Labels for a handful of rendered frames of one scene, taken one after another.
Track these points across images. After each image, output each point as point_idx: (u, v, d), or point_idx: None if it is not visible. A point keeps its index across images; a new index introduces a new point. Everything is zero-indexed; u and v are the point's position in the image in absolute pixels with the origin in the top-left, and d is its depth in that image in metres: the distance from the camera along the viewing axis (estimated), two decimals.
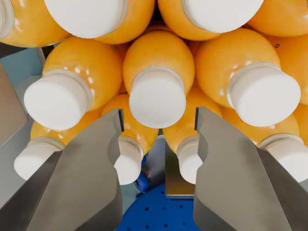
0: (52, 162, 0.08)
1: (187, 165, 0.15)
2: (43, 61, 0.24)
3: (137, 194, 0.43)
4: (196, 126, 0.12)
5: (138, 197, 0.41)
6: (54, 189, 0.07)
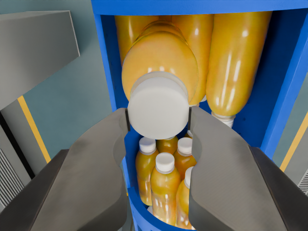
0: (59, 159, 0.08)
1: None
2: None
3: None
4: (189, 126, 0.12)
5: None
6: (60, 187, 0.07)
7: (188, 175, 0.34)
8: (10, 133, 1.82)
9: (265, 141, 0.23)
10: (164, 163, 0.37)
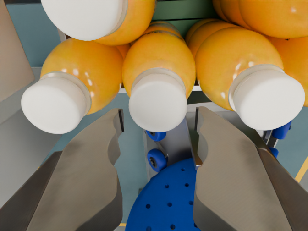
0: (52, 162, 0.08)
1: (253, 97, 0.11)
2: None
3: (151, 178, 0.39)
4: (196, 126, 0.12)
5: None
6: (54, 189, 0.07)
7: None
8: None
9: None
10: None
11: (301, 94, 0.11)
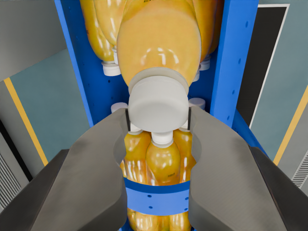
0: (59, 159, 0.08)
1: None
2: None
3: None
4: (189, 126, 0.12)
5: None
6: (60, 187, 0.07)
7: None
8: (2, 126, 1.80)
9: (217, 72, 0.22)
10: (132, 122, 0.36)
11: None
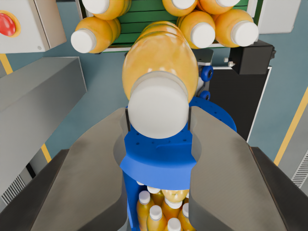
0: (59, 159, 0.08)
1: (135, 106, 0.11)
2: (77, 2, 0.41)
3: None
4: (189, 126, 0.12)
5: None
6: (60, 187, 0.07)
7: (169, 224, 0.55)
8: None
9: None
10: (155, 214, 0.58)
11: (182, 102, 0.11)
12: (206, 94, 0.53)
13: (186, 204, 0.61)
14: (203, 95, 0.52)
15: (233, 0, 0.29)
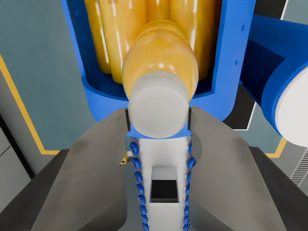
0: (59, 159, 0.08)
1: (135, 106, 0.11)
2: None
3: None
4: (189, 126, 0.12)
5: None
6: (60, 187, 0.07)
7: None
8: None
9: None
10: None
11: (182, 102, 0.11)
12: None
13: None
14: None
15: None
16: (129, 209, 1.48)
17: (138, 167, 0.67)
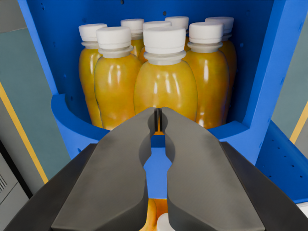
0: (87, 153, 0.08)
1: (160, 218, 0.34)
2: None
3: None
4: (161, 127, 0.12)
5: None
6: (85, 180, 0.07)
7: (149, 29, 0.17)
8: None
9: None
10: (108, 30, 0.20)
11: None
12: None
13: (199, 22, 0.22)
14: None
15: None
16: None
17: None
